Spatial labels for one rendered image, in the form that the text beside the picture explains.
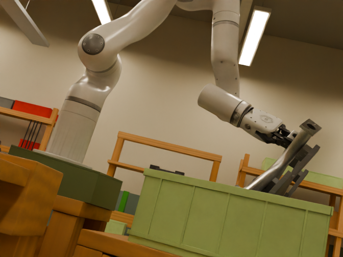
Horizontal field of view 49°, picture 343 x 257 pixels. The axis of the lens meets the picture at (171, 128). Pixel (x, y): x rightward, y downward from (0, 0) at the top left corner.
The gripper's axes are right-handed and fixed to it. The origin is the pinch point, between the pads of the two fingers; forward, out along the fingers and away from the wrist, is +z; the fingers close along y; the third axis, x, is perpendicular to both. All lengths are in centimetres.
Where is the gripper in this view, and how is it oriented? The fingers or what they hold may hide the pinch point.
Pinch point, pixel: (291, 142)
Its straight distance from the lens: 116.0
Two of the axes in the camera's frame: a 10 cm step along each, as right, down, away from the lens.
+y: 5.9, -3.5, 7.3
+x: -2.2, 8.0, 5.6
